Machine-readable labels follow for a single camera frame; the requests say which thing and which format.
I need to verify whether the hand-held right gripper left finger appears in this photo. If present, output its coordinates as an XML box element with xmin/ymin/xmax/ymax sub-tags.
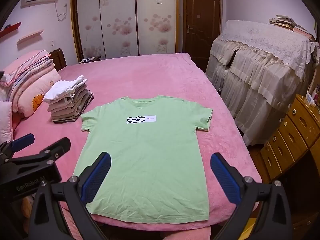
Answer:
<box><xmin>26</xmin><ymin>152</ymin><xmax>112</xmax><ymax>240</ymax></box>

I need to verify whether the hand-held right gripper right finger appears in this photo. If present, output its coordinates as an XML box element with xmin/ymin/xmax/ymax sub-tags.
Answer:
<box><xmin>210</xmin><ymin>152</ymin><xmax>293</xmax><ymax>240</ymax></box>

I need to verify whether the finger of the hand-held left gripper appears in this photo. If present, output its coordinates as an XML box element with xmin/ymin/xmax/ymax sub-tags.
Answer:
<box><xmin>0</xmin><ymin>134</ymin><xmax>35</xmax><ymax>165</ymax></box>
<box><xmin>9</xmin><ymin>137</ymin><xmax>71</xmax><ymax>167</ymax></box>

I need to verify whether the green t-shirt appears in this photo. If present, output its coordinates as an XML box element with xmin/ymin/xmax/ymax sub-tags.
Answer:
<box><xmin>72</xmin><ymin>95</ymin><xmax>213</xmax><ymax>222</ymax></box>

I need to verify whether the stack of folded clothes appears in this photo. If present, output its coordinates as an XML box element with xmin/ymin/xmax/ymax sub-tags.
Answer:
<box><xmin>42</xmin><ymin>75</ymin><xmax>94</xmax><ymax>124</ymax></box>

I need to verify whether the white printed cushion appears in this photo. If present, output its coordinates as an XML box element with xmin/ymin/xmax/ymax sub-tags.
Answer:
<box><xmin>0</xmin><ymin>101</ymin><xmax>13</xmax><ymax>143</ymax></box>

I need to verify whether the pink cartoon print quilt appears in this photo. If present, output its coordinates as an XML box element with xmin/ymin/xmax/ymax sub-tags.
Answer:
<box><xmin>11</xmin><ymin>67</ymin><xmax>62</xmax><ymax>118</ymax></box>

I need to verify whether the pink fleece cloth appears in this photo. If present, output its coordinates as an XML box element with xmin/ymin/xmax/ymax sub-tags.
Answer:
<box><xmin>57</xmin><ymin>202</ymin><xmax>220</xmax><ymax>240</ymax></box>

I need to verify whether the yellow object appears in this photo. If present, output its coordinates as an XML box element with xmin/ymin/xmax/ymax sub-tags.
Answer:
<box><xmin>239</xmin><ymin>217</ymin><xmax>258</xmax><ymax>240</ymax></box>

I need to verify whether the folded striped quilt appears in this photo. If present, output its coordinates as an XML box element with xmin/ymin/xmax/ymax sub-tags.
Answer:
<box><xmin>6</xmin><ymin>57</ymin><xmax>55</xmax><ymax>98</ymax></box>

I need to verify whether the pink ruffled pillow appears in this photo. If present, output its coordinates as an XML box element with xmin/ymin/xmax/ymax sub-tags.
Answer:
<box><xmin>0</xmin><ymin>49</ymin><xmax>52</xmax><ymax>87</ymax></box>

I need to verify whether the wooden drawer chest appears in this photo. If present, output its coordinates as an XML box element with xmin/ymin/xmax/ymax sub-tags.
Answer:
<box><xmin>255</xmin><ymin>94</ymin><xmax>320</xmax><ymax>183</ymax></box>

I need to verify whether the dark wooden headboard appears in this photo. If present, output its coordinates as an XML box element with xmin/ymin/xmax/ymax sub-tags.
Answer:
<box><xmin>49</xmin><ymin>48</ymin><xmax>67</xmax><ymax>72</ymax></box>

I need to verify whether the pink fleece bed blanket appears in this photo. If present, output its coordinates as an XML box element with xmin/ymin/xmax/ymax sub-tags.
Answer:
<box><xmin>11</xmin><ymin>52</ymin><xmax>263</xmax><ymax>240</ymax></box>

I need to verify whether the cream lace furniture cover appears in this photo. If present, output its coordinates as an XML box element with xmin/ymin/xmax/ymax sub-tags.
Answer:
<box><xmin>205</xmin><ymin>20</ymin><xmax>318</xmax><ymax>147</ymax></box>

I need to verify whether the floral sliding door wardrobe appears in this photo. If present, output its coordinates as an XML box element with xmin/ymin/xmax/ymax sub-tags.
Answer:
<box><xmin>70</xmin><ymin>0</ymin><xmax>179</xmax><ymax>63</ymax></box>

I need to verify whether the brown wooden door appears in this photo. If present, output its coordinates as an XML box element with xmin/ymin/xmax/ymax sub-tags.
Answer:
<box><xmin>182</xmin><ymin>0</ymin><xmax>222</xmax><ymax>67</ymax></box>

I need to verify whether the pile of books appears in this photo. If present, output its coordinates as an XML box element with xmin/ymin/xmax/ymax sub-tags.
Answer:
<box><xmin>269</xmin><ymin>14</ymin><xmax>316</xmax><ymax>42</ymax></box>

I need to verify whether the light wooden wall shelf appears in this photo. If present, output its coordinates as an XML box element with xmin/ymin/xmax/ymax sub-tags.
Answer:
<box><xmin>17</xmin><ymin>30</ymin><xmax>45</xmax><ymax>45</ymax></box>

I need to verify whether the red wall shelf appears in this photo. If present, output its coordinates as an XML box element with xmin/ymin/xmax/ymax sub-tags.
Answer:
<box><xmin>0</xmin><ymin>22</ymin><xmax>22</xmax><ymax>38</ymax></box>

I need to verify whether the white power cable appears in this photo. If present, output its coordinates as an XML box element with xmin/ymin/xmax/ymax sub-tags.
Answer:
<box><xmin>55</xmin><ymin>1</ymin><xmax>69</xmax><ymax>22</ymax></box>

